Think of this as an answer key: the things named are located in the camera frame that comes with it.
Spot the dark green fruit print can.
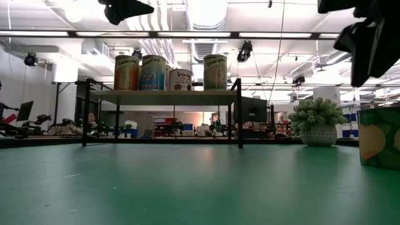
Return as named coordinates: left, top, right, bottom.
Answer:
left=357, top=106, right=400, bottom=171

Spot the black frame beam with lights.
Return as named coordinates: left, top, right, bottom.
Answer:
left=0, top=29, right=341, bottom=41

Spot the wooden shelf black metal frame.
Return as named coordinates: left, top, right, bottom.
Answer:
left=74, top=77, right=244, bottom=149

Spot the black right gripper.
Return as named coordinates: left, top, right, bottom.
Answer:
left=316, top=0, right=400, bottom=89

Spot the oranges can green label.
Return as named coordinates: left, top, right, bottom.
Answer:
left=203, top=54, right=228, bottom=91

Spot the small white saucy can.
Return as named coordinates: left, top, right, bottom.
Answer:
left=169, top=68, right=193, bottom=91

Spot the white round pillar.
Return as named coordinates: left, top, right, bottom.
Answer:
left=312, top=85, right=342, bottom=104

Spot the black suspended camera unit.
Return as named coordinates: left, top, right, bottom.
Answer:
left=131, top=47, right=144, bottom=61
left=236, top=40, right=254, bottom=64
left=24, top=52, right=39, bottom=68
left=291, top=74, right=306, bottom=86

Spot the black computer monitor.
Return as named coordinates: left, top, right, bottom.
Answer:
left=16, top=100, right=35, bottom=123
left=232, top=96, right=269, bottom=124

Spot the artificial plant in white pot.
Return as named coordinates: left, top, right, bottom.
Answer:
left=287, top=96, right=348, bottom=148

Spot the pineapple can orange label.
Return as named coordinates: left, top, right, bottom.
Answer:
left=113, top=54, right=140, bottom=91

